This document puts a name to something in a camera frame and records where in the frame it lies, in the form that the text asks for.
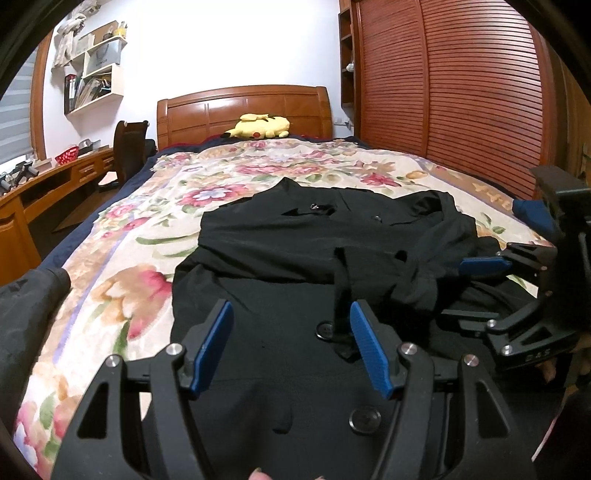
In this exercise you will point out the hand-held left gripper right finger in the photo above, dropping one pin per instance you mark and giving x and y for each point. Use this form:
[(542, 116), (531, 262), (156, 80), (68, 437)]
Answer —
[(369, 350)]

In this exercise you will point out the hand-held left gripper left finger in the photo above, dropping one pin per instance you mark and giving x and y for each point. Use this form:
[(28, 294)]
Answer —
[(212, 346)]

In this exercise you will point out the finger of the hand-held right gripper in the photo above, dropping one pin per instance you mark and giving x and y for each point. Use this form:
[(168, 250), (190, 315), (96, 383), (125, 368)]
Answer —
[(485, 265), (471, 317)]

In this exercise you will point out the black buttoned coat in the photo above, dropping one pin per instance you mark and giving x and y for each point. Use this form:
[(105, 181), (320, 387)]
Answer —
[(286, 258)]

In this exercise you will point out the person's right hand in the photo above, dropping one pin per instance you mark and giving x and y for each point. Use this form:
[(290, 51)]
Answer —
[(550, 368)]

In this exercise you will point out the person's left hand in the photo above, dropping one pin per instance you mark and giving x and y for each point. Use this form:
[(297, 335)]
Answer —
[(259, 475)]

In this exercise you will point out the floral blanket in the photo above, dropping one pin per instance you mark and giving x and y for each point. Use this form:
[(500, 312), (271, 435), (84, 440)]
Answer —
[(115, 240)]

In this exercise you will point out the wooden slatted wardrobe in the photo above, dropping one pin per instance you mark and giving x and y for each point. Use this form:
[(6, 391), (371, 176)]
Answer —
[(461, 92)]

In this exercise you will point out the person's dark clothing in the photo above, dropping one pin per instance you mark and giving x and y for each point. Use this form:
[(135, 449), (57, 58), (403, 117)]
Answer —
[(27, 323)]

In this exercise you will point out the black bag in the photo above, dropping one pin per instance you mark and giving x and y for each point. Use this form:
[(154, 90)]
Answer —
[(150, 147)]

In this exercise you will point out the dark brown chair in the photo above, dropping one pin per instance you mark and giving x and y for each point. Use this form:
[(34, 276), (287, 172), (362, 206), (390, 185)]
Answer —
[(129, 147)]

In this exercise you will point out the yellow plush toy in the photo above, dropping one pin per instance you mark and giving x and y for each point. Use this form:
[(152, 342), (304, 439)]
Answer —
[(263, 127)]

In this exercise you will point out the wooden desk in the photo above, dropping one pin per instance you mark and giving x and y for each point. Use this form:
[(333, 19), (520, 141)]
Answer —
[(14, 230)]

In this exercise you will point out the wooden bed headboard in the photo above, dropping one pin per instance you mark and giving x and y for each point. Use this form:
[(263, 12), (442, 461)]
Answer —
[(207, 115)]

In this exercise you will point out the grey box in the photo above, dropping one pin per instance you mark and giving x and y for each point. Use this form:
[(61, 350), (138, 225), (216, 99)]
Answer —
[(88, 144)]

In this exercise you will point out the red basket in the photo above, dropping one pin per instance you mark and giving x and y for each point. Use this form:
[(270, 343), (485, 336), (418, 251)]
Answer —
[(67, 155)]

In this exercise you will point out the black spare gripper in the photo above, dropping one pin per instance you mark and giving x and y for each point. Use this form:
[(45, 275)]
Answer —
[(3, 182), (25, 170)]

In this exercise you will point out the row of books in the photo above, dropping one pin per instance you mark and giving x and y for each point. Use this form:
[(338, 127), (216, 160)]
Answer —
[(92, 90)]

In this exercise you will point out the black binder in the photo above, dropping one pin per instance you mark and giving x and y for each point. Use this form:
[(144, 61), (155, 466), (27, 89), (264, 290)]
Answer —
[(70, 94)]

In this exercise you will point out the grey window blind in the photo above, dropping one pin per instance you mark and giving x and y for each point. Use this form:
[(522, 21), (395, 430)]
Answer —
[(16, 124)]

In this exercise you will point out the grey paper bag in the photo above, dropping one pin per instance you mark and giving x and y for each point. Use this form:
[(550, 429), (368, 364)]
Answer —
[(104, 55)]

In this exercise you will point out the white wall shelf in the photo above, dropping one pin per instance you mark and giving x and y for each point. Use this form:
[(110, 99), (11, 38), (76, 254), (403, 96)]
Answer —
[(117, 78)]

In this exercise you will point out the wooden window frame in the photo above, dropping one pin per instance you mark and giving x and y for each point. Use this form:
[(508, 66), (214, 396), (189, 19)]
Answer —
[(39, 101)]

